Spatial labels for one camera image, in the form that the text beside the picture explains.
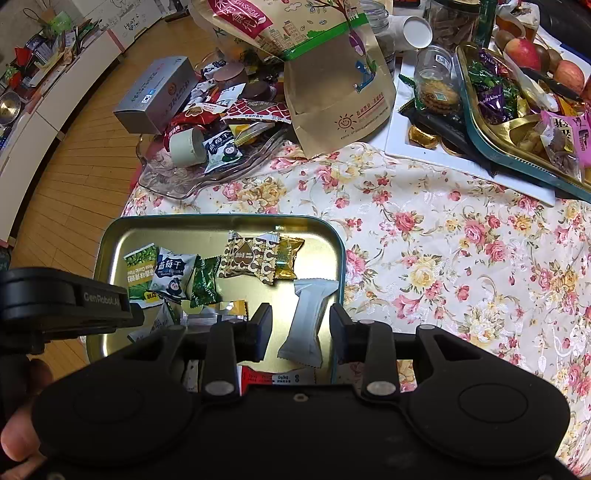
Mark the kraft paper bag green stripe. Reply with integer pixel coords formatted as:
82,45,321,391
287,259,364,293
191,0,399,145

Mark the grey cardboard box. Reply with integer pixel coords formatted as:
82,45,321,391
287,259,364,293
112,56,198,136

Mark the black remote control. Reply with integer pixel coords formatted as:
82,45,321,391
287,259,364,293
398,107,498,179

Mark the gold foil chocolate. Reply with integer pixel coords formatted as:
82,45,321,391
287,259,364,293
407,124,440,149

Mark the pink snack packet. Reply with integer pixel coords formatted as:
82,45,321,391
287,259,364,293
539,109,591,179

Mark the brown patterned snack packet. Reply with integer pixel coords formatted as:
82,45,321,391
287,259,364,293
216,232,281,287

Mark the white counter cabinet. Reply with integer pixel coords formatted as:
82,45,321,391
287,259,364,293
0,0,164,252

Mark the green yellow pea snack packet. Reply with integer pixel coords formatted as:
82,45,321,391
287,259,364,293
123,242,163,306

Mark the person's left hand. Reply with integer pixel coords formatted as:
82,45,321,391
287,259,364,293
0,357,55,478

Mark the clear jar with cookies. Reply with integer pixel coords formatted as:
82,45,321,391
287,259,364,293
412,44,463,114

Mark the white green snack packet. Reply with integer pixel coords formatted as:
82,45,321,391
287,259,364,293
129,304,175,343

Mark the red white snack packet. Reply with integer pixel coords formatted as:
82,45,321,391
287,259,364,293
237,364,315,385

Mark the white paper cup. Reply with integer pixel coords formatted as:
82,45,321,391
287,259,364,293
392,14,434,50

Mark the white long snack packet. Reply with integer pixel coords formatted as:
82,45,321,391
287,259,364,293
276,278,339,369

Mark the teal metal tin tray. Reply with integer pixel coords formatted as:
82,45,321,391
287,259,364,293
85,213,345,387

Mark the dark green snack packet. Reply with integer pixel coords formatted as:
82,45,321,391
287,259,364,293
189,255,223,308

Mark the white rectangular plate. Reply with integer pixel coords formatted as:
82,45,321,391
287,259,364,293
383,59,556,207

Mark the metal bowl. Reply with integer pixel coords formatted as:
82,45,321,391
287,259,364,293
0,90,22,126

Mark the gold candy packet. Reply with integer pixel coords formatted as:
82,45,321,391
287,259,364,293
274,233,306,282

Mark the pale small cup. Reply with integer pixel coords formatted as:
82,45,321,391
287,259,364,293
167,126,208,168

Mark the clear glass jar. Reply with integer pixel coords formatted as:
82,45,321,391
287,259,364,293
357,0,396,71

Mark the floral tablecloth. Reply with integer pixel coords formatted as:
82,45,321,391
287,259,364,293
120,140,591,480

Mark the jar of brown sticks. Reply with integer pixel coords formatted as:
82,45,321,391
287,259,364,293
424,0,482,48

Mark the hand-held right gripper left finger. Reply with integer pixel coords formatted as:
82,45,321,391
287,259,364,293
117,301,274,400

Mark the teal gold divided sweets tray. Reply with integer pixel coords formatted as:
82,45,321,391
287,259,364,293
454,43,591,205

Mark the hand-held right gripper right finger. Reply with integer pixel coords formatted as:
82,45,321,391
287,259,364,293
329,303,482,401

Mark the white blueberry snack packet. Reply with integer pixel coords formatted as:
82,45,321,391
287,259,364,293
149,247,198,306
202,130,244,175

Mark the pile of purple green candies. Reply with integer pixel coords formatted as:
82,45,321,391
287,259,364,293
465,50,528,126

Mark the red patterned snack packet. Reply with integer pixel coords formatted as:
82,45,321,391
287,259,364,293
221,98,293,126

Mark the clear glass dish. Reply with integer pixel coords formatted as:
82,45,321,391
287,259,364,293
135,124,302,201

